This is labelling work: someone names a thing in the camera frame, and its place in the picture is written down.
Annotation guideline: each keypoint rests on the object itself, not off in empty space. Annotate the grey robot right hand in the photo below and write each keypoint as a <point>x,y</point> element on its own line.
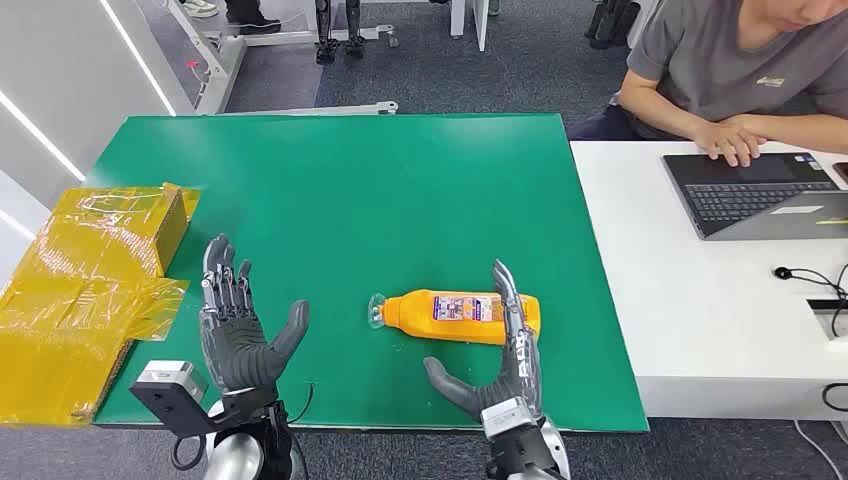
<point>520,374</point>

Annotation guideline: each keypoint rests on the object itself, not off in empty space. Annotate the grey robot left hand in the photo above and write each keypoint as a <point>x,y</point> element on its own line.
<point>235,351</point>

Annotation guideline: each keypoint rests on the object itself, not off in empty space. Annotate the orange plastic bottle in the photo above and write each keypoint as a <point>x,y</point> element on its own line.
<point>414,318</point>

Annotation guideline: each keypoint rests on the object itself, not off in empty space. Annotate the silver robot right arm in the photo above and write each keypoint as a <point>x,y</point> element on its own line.
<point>523,457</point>

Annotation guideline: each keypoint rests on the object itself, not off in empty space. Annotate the yellow taped cardboard box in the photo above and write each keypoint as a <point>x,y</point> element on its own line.
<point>93,265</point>

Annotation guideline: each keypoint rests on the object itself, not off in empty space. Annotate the green table board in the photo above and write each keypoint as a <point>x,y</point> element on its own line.
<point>364,199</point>

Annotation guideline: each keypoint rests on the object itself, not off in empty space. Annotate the dark grey laptop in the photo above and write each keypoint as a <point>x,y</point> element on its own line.
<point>748,195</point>

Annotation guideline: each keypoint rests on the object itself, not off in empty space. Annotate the person's hand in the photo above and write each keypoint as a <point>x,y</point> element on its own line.
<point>729,140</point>

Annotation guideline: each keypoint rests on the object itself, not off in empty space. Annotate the black robot legs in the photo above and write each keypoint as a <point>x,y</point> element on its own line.
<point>326,40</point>

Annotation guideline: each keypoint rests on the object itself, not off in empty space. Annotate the standing person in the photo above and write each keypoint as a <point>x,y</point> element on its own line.
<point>248,16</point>

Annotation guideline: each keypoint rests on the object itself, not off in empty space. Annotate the white shoe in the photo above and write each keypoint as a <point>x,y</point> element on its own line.
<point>199,8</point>

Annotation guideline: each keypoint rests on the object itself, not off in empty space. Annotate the white desk leg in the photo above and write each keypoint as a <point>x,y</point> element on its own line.
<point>480,23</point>

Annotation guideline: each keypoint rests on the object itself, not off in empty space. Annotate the black chair base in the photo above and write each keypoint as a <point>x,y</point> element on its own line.
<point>609,23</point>

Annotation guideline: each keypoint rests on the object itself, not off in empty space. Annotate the dark phone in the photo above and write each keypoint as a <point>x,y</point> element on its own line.
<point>842,172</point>

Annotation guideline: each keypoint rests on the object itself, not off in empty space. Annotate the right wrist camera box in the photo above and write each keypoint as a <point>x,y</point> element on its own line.
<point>507,417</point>

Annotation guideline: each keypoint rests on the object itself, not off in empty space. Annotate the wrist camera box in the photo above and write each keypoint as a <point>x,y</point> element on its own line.
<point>166,391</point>
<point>507,417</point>

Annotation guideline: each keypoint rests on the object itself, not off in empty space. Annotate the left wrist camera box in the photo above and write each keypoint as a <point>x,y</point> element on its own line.
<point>166,391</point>

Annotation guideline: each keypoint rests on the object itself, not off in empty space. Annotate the white metal stand frame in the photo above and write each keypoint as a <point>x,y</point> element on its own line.
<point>228,60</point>

